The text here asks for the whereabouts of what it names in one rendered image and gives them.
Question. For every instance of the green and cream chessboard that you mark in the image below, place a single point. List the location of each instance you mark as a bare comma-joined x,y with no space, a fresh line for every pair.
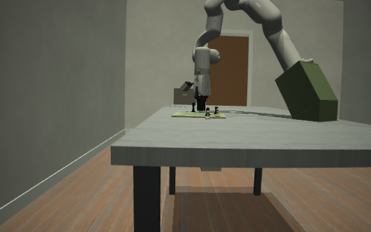
198,115

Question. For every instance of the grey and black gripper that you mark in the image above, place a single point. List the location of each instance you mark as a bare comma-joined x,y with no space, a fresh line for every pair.
201,90

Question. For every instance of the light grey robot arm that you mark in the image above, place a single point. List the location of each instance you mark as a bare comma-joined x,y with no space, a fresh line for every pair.
261,12

